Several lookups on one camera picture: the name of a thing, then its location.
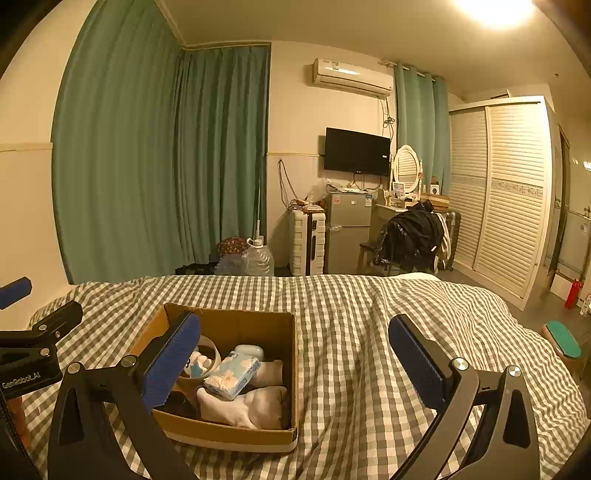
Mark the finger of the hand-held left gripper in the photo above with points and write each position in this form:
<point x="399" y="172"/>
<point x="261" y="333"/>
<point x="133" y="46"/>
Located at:
<point x="14" y="291"/>
<point x="57" y="318"/>

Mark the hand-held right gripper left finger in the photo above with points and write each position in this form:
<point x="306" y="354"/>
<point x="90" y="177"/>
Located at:
<point x="171" y="364"/>

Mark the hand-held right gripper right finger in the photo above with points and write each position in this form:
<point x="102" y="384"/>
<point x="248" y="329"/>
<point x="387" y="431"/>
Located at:
<point x="420" y="362"/>

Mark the white tape roll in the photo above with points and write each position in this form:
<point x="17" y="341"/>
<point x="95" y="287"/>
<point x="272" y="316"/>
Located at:
<point x="215" y="353"/>

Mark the pale blue tissue packet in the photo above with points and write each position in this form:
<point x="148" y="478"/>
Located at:
<point x="235" y="376"/>

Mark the white earbuds case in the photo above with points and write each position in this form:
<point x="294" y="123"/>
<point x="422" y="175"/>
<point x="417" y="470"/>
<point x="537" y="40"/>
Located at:
<point x="249" y="351"/>

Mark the brown cardboard box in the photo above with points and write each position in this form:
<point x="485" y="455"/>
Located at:
<point x="221" y="436"/>

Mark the grey checked blanket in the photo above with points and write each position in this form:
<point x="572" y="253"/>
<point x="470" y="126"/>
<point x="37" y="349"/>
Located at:
<point x="346" y="332"/>

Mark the crumpled clear plastic bag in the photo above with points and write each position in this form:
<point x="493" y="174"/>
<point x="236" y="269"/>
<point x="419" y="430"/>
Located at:
<point x="228" y="265"/>

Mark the dark wooden stool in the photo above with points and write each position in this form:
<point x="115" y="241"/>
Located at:
<point x="367" y="247"/>

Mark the black jacket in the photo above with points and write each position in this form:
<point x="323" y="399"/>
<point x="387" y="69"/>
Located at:
<point x="411" y="235"/>

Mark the floral fabric bag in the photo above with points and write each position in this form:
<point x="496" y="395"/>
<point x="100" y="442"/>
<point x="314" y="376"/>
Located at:
<point x="231" y="245"/>

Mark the clear water jug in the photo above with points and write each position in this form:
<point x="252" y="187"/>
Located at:
<point x="258" y="263"/>

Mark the green topped stool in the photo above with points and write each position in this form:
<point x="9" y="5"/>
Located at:
<point x="561" y="339"/>

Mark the small silver fridge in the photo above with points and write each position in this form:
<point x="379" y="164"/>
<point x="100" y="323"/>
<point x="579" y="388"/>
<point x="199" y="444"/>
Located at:
<point x="348" y="235"/>

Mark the cream dressing table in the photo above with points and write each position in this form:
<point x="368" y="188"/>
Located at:
<point x="383" y="210"/>

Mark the wide green curtain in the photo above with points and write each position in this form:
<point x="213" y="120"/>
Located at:
<point x="115" y="161"/>

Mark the red fire extinguisher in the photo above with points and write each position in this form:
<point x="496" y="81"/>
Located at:
<point x="572" y="295"/>

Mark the white ribbed suitcase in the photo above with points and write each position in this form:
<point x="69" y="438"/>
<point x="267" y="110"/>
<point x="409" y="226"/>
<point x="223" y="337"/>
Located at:
<point x="300" y="242"/>

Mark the white louvred wardrobe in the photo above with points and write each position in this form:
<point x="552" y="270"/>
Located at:
<point x="508" y="203"/>

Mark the white oval mirror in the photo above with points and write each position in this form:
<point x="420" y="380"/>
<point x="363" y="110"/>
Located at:
<point x="406" y="166"/>

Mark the narrow green curtain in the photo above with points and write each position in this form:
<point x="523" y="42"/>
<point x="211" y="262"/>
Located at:
<point x="420" y="120"/>

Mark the white air conditioner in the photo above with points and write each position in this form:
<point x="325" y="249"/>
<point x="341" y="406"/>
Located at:
<point x="351" y="76"/>

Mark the ceiling lamp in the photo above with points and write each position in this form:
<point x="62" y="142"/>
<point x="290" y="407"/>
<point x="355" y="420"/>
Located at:
<point x="494" y="11"/>

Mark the small photo frame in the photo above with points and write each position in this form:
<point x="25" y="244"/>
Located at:
<point x="398" y="188"/>

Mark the black wall television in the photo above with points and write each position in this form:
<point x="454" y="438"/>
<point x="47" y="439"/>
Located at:
<point x="355" y="151"/>

